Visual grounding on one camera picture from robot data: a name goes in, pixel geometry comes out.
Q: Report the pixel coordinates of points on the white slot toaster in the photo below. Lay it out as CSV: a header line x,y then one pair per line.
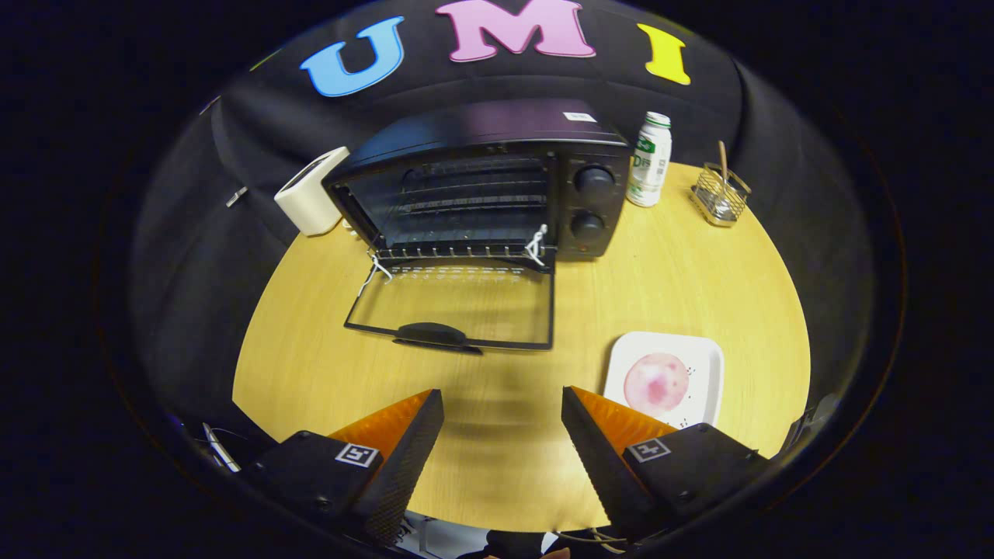
x,y
311,198

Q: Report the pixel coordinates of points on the white rectangular dish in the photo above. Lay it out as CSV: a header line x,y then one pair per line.
x,y
699,365

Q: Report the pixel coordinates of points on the wooden stick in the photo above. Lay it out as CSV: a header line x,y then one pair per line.
x,y
723,159

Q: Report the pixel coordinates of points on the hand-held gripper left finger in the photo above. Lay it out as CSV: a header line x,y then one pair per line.
x,y
404,466

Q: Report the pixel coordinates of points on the dark grey object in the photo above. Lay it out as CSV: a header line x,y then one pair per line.
x,y
811,423

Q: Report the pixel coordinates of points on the glass toaster oven door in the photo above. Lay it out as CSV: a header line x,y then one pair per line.
x,y
435,335

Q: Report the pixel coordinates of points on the round pink meat slice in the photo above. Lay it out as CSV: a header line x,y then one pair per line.
x,y
656,382

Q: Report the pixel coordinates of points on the white bottle with green label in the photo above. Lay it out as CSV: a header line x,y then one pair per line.
x,y
648,171

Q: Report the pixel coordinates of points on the black toaster oven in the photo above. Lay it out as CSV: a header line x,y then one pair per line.
x,y
481,124

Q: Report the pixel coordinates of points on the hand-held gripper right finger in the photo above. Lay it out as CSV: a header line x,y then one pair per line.
x,y
602,470

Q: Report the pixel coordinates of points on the black oven knob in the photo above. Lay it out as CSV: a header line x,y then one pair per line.
x,y
594,180
587,225

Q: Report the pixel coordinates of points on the silver metal clip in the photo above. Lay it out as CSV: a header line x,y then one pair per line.
x,y
237,196

